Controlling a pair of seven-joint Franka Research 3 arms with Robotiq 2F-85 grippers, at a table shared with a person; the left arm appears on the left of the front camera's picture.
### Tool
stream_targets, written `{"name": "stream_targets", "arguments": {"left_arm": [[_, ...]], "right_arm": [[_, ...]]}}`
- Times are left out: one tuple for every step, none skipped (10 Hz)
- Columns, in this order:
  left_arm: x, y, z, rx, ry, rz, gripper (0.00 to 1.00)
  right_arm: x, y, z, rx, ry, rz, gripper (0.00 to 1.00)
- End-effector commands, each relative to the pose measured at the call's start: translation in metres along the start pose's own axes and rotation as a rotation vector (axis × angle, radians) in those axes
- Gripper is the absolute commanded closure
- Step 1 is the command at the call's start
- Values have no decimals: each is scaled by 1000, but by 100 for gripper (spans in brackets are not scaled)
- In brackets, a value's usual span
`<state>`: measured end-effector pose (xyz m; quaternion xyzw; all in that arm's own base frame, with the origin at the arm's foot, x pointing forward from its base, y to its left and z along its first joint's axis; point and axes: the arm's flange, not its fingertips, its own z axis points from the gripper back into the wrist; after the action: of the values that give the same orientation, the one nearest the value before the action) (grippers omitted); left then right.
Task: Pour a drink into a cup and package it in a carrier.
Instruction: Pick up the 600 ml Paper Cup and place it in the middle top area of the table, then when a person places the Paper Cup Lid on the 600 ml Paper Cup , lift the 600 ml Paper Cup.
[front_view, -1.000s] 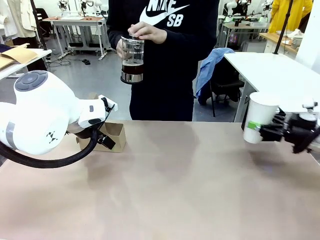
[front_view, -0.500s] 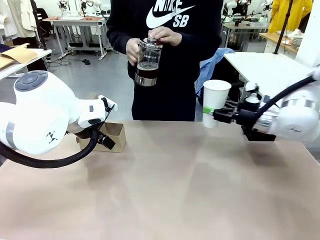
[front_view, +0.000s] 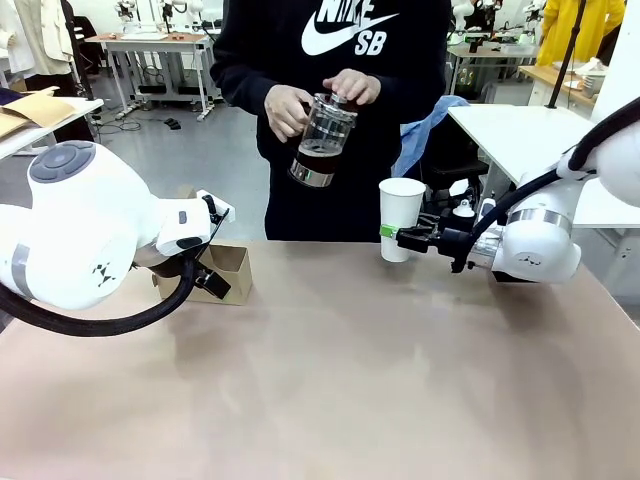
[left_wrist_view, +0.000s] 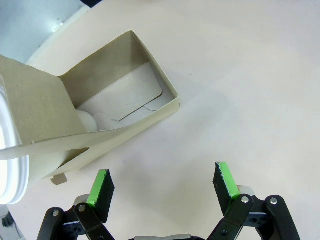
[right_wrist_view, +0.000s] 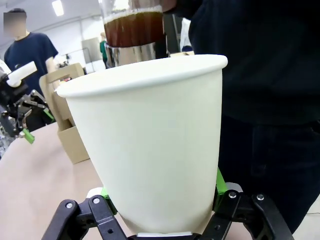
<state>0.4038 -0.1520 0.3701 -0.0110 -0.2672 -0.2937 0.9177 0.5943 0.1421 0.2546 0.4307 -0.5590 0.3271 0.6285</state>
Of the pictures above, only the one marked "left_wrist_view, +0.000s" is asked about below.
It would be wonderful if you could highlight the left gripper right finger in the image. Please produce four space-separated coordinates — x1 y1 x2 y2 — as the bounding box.
207 161 302 240

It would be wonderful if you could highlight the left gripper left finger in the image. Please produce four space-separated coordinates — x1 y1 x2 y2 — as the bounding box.
37 169 116 240

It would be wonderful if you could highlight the white paper cup with lid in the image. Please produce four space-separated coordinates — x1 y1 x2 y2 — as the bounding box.
0 74 99 206

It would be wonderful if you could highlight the brown cardboard cup carrier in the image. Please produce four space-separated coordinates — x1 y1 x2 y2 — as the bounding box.
0 29 181 186

